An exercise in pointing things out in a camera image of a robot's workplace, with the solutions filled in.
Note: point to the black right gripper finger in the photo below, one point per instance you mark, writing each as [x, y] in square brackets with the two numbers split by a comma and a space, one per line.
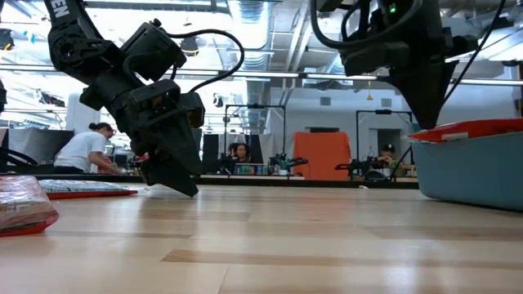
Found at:
[427, 98]

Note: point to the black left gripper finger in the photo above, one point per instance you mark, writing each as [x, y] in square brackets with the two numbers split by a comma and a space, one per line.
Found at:
[184, 163]

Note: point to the red popcorn bag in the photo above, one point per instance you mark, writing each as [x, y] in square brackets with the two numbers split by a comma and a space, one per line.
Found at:
[81, 188]
[482, 128]
[24, 204]

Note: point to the black background robot arm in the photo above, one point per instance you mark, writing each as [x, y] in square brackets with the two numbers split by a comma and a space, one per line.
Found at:
[359, 166]
[294, 161]

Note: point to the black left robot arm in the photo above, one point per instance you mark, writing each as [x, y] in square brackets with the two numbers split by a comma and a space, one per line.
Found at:
[77, 45]

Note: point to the black upright panel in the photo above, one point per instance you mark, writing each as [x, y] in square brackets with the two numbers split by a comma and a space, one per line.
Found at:
[210, 151]

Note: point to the black ceiling dome device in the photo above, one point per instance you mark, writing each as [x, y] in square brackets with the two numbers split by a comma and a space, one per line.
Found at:
[190, 47]

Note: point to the blue plastic basket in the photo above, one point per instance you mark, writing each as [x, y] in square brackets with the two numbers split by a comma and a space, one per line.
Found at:
[470, 175]

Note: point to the long ceiling light strip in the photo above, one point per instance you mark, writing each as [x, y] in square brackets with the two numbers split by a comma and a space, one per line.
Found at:
[261, 74]

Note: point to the orange panel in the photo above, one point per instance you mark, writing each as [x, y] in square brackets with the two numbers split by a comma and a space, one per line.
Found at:
[323, 155]

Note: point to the dark screen panel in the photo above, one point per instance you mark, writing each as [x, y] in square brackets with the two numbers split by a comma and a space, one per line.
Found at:
[32, 143]

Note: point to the black metal stand frame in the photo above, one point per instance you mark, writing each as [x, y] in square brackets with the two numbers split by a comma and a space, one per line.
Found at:
[253, 106]
[384, 111]

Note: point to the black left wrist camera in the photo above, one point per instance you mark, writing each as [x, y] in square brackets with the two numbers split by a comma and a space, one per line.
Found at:
[153, 49]

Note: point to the black aluminium table frame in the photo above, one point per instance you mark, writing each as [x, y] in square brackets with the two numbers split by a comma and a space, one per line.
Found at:
[286, 183]

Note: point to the silver ceiling duct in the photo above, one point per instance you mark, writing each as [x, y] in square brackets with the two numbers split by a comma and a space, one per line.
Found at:
[257, 57]

